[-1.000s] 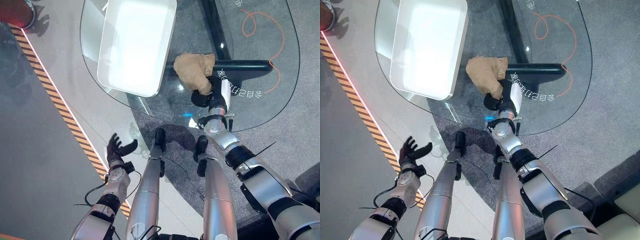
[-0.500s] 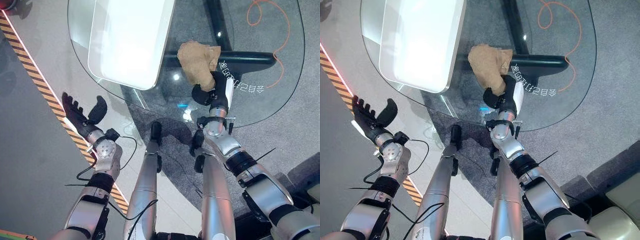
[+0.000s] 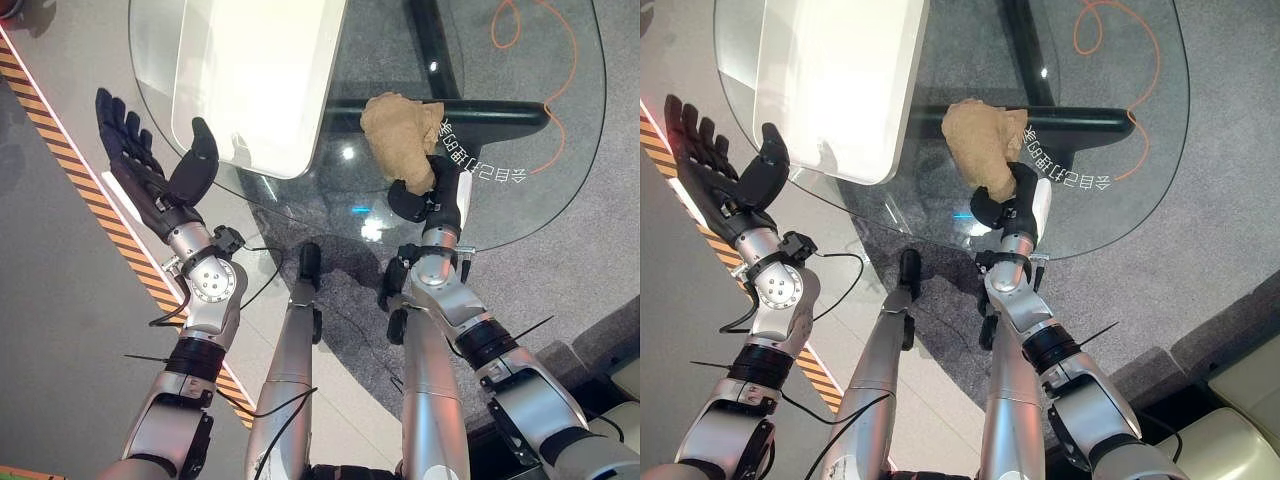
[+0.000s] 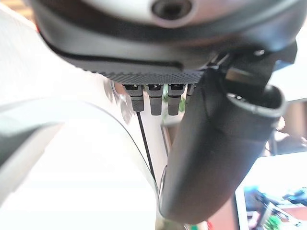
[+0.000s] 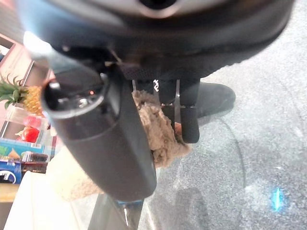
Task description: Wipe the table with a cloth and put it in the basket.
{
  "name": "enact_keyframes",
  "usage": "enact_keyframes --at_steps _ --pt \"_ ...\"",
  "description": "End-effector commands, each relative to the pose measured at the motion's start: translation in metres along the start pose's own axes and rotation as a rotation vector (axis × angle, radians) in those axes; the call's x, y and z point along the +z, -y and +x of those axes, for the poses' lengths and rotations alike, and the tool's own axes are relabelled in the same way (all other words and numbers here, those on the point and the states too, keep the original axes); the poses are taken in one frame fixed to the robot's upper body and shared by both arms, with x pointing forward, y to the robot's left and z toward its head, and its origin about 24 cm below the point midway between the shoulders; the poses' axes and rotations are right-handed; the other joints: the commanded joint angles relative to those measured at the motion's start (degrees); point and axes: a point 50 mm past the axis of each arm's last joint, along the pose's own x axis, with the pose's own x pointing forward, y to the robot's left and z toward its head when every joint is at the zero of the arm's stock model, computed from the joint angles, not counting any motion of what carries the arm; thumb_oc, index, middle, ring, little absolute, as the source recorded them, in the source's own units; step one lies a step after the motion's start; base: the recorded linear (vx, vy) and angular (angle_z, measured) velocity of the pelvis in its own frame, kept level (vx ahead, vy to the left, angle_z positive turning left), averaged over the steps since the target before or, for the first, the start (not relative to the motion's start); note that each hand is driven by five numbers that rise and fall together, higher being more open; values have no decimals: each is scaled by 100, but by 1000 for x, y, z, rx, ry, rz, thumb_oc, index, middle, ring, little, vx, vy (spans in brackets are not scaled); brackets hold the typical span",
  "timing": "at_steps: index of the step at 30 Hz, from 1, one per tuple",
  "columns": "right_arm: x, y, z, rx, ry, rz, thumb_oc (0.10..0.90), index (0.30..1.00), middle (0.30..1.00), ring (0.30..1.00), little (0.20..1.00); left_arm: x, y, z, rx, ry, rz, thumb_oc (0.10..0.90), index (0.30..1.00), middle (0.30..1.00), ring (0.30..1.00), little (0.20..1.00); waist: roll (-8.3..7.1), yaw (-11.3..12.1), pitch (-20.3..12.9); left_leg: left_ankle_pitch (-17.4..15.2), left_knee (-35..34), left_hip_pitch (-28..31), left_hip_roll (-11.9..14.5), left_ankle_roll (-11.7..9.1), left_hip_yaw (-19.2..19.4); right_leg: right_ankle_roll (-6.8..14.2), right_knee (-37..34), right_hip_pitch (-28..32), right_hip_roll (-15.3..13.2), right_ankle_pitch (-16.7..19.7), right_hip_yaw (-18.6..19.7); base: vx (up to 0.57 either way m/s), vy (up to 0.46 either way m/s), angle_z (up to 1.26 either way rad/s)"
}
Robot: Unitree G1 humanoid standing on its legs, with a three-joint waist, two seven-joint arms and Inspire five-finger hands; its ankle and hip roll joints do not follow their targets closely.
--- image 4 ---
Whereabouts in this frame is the white-framed display screen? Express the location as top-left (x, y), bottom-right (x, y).
top-left (235, 184), bottom-right (307, 230)

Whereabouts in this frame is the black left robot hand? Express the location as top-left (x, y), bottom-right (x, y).
top-left (31, 0), bottom-right (307, 224)

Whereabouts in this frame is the thin black cable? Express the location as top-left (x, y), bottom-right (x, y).
top-left (137, 111), bottom-right (157, 190)

